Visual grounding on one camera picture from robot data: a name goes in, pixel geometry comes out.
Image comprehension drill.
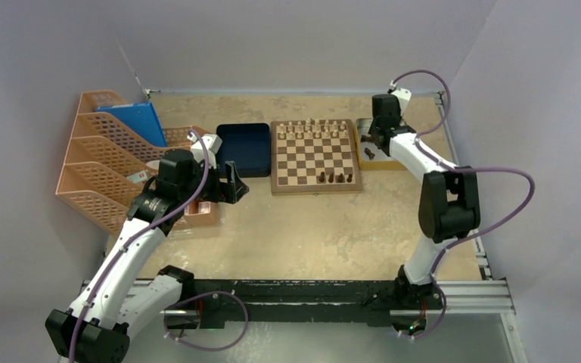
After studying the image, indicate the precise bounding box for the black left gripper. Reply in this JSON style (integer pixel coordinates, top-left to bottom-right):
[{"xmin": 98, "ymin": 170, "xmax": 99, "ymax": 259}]
[{"xmin": 179, "ymin": 157, "xmax": 247, "ymax": 204}]

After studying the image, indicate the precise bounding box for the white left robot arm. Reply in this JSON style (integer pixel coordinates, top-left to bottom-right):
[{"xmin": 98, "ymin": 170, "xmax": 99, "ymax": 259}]
[{"xmin": 45, "ymin": 149, "xmax": 249, "ymax": 362}]

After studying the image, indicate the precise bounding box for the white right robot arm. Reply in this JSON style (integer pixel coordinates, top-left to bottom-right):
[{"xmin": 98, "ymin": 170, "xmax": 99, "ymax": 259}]
[{"xmin": 368, "ymin": 90, "xmax": 480, "ymax": 308}]

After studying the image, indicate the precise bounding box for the row of light chess pieces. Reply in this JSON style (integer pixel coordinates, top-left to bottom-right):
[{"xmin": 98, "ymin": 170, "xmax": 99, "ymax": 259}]
[{"xmin": 271, "ymin": 119, "xmax": 352, "ymax": 141}]

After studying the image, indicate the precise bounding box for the wooden chess board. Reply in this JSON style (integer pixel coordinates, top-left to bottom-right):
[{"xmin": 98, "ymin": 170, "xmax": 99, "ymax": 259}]
[{"xmin": 270, "ymin": 120, "xmax": 362, "ymax": 196}]

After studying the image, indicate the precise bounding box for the orange plastic basket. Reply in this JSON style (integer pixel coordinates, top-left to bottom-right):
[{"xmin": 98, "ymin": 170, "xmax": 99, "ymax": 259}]
[{"xmin": 163, "ymin": 126, "xmax": 218, "ymax": 231}]

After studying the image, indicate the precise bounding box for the dark pawn in tray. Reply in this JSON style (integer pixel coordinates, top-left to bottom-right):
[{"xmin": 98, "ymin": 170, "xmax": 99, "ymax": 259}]
[{"xmin": 364, "ymin": 147, "xmax": 375, "ymax": 160}]

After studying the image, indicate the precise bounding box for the dark blue tin box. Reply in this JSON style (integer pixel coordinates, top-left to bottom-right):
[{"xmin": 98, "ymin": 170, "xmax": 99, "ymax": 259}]
[{"xmin": 216, "ymin": 123, "xmax": 272, "ymax": 178}]

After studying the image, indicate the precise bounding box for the gold metal tin tray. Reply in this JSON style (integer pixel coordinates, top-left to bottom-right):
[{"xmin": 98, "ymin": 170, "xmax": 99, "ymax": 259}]
[{"xmin": 354, "ymin": 118, "xmax": 405, "ymax": 171}]

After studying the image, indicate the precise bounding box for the blue folder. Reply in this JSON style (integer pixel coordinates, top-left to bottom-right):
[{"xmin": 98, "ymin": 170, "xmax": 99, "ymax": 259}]
[{"xmin": 95, "ymin": 101, "xmax": 166, "ymax": 147}]

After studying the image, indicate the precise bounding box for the orange plastic file rack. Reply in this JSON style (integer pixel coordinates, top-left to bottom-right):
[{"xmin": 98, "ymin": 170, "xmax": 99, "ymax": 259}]
[{"xmin": 55, "ymin": 90, "xmax": 168, "ymax": 233}]

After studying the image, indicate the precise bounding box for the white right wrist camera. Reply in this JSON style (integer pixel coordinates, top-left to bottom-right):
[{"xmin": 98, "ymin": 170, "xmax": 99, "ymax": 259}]
[{"xmin": 388, "ymin": 88, "xmax": 412, "ymax": 116}]

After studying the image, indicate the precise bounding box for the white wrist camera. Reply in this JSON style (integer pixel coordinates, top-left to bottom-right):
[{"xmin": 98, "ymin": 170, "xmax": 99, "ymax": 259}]
[
  {"xmin": 188, "ymin": 134, "xmax": 222, "ymax": 169},
  {"xmin": 388, "ymin": 88, "xmax": 412, "ymax": 116}
]

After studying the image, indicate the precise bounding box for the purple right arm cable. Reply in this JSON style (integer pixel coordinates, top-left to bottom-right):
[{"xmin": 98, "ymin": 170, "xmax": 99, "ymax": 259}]
[{"xmin": 387, "ymin": 69, "xmax": 537, "ymax": 342}]

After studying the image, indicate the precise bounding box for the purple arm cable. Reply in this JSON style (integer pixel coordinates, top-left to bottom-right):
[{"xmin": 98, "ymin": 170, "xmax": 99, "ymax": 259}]
[
  {"xmin": 387, "ymin": 69, "xmax": 537, "ymax": 342},
  {"xmin": 67, "ymin": 129, "xmax": 210, "ymax": 363}
]

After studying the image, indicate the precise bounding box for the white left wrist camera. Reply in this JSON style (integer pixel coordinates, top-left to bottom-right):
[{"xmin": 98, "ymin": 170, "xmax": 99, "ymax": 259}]
[{"xmin": 188, "ymin": 134, "xmax": 222, "ymax": 169}]

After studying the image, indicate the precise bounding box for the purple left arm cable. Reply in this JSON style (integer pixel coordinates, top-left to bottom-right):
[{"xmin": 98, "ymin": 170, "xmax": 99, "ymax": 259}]
[{"xmin": 67, "ymin": 129, "xmax": 210, "ymax": 363}]

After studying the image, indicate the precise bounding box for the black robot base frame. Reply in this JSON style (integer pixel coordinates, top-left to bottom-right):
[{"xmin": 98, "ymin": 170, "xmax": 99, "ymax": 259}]
[{"xmin": 174, "ymin": 279, "xmax": 443, "ymax": 330}]

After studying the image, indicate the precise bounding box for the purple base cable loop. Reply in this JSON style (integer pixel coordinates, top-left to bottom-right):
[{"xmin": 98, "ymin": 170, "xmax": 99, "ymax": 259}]
[{"xmin": 163, "ymin": 290, "xmax": 250, "ymax": 352}]

